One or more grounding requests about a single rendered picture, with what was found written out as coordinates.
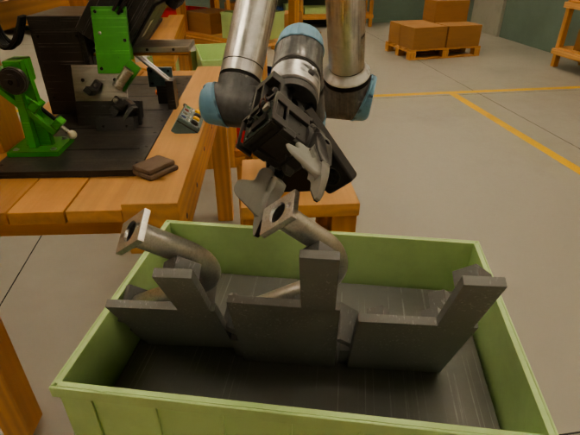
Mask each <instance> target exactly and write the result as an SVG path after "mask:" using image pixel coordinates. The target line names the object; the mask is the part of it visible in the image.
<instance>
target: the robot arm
mask: <svg viewBox="0 0 580 435"><path fill-rule="evenodd" d="M277 3H278V0H236V2H235V7H234V11H233V15H232V19H231V23H230V30H229V34H228V38H227V42H226V46H225V50H224V57H223V61H222V65H221V70H220V74H219V77H218V82H217V81H213V82H208V83H206V84H204V86H203V89H201V91H200V94H199V111H200V115H201V116H202V118H203V119H204V121H205V122H206V123H209V124H214V125H217V126H223V127H225V128H229V127H233V128H240V131H239V136H238V139H237V143H236V148H237V149H239V150H240V151H242V152H243V153H245V154H246V155H247V156H248V157H250V156H251V154H253V155H255V156H256V157H258V158H259V159H260V160H262V161H266V162H267V163H268V164H269V165H270V166H269V168H267V167H264V168H262V169H260V170H259V172H258V174H257V175H256V177H255V179H254V180H238V181H237V182H236V184H235V186H234V192H235V194H236V196H237V197H238V198H239V199H240V200H241V201H242V202H243V203H244V204H245V205H246V206H247V207H248V208H249V209H250V210H251V211H252V213H253V214H254V222H253V236H255V237H259V236H260V231H261V226H262V217H263V212H264V209H265V208H266V207H268V206H269V205H271V204H273V203H274V202H275V201H277V200H278V199H280V198H281V196H282V194H283V193H284V191H285V189H286V184H285V183H284V182H283V177H284V174H285V175H286V176H289V177H291V176H292V175H293V174H294V173H296V172H297V171H299V170H300V169H301V168H304V169H305V170H306V171H307V172H308V176H307V179H308V180H310V182H311V189H310V192H311V195H312V198H313V200H314V201H315V202H317V203H318V202H319V201H320V200H321V199H322V197H323V196H324V193H325V190H326V192H328V193H333V192H335V191H336V190H338V189H340V188H341V187H343V186H345V185H347V184H349V183H350V182H351V181H352V180H353V179H354V178H355V177H356V171H355V169H354V168H353V166H351V164H350V163H349V161H348V160H347V158H346V157H345V155H344V153H343V152H342V150H341V149H340V147H339V146H338V145H337V144H336V142H335V141H334V139H333V138H332V136H331V134H330V133H329V131H328V130H327V128H326V127H325V119H326V118H333V119H342V120H351V122H352V121H364V120H366V119H367V118H368V117H369V112H370V108H371V105H372V100H373V96H374V92H375V85H376V80H377V77H376V76H375V75H374V74H371V71H370V67H369V65H368V64H367V63H366V62H365V61H364V60H365V16H366V0H325V9H326V25H327V41H328V57H329V64H328V65H327V66H326V67H325V69H324V71H323V57H324V55H325V48H324V42H323V38H322V35H321V34H320V33H319V31H318V30H317V29H316V28H314V27H313V26H312V25H310V24H307V23H303V22H297V23H293V24H291V25H289V26H287V27H285V28H284V29H283V30H282V32H281V34H280V36H279V39H278V41H277V42H276V44H275V47H274V60H273V65H272V69H271V73H270V74H269V75H268V76H267V77H266V79H265V80H263V81H262V82H261V79H262V72H263V67H264V64H265V59H266V55H267V51H268V44H269V39H270V35H271V31H272V27H273V23H274V15H275V11H276V7H277ZM244 130H245V135H244V138H243V142H241V140H242V136H243V131H244Z"/></svg>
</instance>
